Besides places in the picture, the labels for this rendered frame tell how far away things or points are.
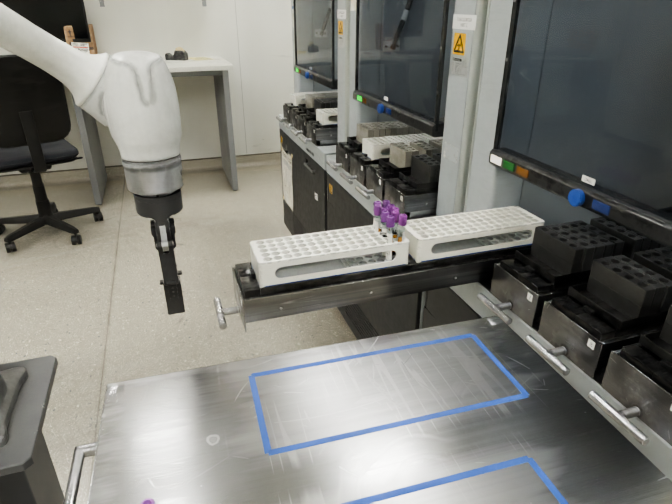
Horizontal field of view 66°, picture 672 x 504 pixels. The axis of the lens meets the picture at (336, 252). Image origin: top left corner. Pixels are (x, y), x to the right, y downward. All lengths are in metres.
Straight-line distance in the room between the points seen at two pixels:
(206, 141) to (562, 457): 4.09
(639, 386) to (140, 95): 0.83
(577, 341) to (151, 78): 0.78
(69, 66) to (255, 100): 3.57
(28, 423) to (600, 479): 0.79
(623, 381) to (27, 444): 0.88
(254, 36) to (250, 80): 0.33
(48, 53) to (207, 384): 0.57
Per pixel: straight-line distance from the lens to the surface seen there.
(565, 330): 0.96
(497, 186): 1.23
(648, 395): 0.87
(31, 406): 0.99
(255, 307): 0.94
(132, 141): 0.83
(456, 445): 0.65
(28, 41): 0.94
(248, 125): 4.51
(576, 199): 0.97
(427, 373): 0.74
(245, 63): 4.44
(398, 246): 0.99
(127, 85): 0.82
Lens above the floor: 1.28
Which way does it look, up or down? 26 degrees down
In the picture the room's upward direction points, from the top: straight up
